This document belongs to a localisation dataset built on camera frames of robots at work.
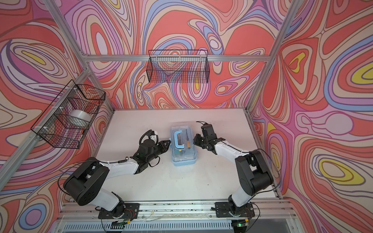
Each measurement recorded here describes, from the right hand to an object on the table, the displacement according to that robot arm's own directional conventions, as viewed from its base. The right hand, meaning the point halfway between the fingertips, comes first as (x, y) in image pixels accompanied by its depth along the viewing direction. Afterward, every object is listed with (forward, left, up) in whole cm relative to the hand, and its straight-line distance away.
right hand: (194, 142), depth 92 cm
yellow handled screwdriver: (-2, +4, +3) cm, 5 cm away
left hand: (-2, +14, +5) cm, 15 cm away
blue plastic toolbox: (-6, +7, +6) cm, 11 cm away
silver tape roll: (-1, +57, +28) cm, 63 cm away
